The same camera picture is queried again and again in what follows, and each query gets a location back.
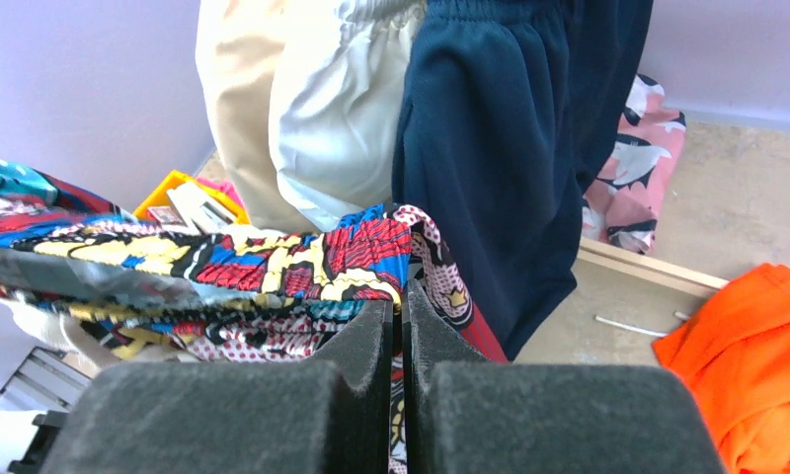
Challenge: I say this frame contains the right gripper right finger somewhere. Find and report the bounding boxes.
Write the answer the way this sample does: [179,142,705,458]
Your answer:
[403,281,724,473]

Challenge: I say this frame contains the wooden clothes rack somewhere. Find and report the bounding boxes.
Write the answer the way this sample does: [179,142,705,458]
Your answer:
[578,237,729,299]

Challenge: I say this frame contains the colourful comic print shorts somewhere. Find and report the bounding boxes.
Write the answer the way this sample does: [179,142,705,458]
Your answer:
[0,160,504,473]

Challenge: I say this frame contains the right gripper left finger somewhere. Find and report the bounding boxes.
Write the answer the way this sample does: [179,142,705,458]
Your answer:
[42,301,392,473]

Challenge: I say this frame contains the pink patterned garment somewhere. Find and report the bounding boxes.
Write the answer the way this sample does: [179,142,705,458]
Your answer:
[582,74,687,254]

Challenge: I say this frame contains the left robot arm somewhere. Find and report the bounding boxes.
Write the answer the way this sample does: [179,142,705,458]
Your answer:
[0,410,67,473]

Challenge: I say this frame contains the navy hanging shorts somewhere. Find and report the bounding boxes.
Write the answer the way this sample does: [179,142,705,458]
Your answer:
[392,1,653,359]

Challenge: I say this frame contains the yellow plastic bin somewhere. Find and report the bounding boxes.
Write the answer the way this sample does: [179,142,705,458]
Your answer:
[132,170,251,227]

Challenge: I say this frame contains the beige hanging shorts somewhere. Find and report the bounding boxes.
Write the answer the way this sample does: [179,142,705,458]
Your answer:
[195,0,316,233]

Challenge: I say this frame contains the orange garment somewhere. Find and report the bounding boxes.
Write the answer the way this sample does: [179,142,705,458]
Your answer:
[653,264,790,473]

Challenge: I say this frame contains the white hanging shorts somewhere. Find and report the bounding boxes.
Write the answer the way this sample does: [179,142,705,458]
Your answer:
[269,1,426,230]

